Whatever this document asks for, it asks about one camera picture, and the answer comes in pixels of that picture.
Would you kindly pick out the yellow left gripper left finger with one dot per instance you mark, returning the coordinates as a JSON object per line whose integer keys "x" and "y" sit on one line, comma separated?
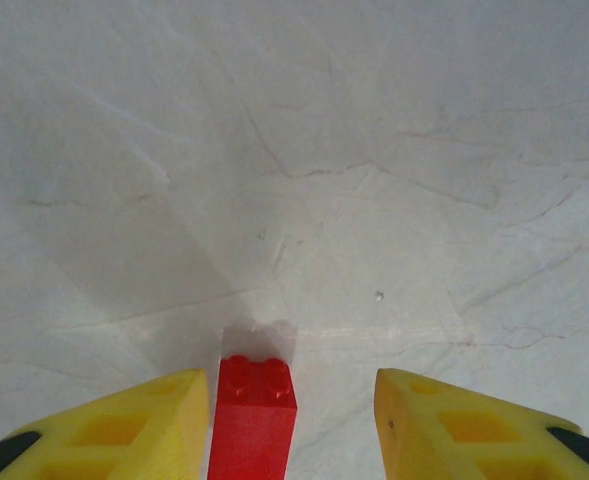
{"x": 139, "y": 435}

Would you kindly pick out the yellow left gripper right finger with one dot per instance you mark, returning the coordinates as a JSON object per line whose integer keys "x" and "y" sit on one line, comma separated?
{"x": 449, "y": 435}

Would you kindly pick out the red lego brick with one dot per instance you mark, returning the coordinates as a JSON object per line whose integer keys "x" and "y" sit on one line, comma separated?
{"x": 251, "y": 430}

